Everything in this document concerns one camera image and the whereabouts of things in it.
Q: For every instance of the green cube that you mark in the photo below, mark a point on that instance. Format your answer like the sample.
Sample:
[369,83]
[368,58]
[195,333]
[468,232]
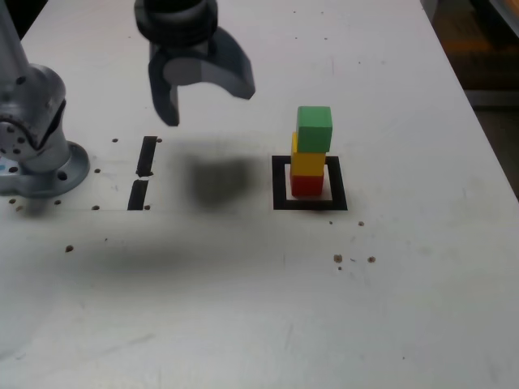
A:
[314,127]

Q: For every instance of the red cube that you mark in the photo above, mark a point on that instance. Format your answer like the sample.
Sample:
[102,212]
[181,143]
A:
[307,185]

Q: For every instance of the brown wooden furniture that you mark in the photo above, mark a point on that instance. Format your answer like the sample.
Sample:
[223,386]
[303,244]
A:
[478,40]

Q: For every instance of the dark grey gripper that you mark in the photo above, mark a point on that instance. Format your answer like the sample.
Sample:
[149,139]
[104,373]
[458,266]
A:
[182,50]

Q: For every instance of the yellow cube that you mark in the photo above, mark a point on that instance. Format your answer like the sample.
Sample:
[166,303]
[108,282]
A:
[306,162]

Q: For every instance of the black tape strip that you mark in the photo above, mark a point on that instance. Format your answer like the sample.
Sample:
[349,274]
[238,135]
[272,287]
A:
[146,154]

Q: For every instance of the black tape square outline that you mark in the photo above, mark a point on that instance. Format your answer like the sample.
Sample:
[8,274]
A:
[280,182]

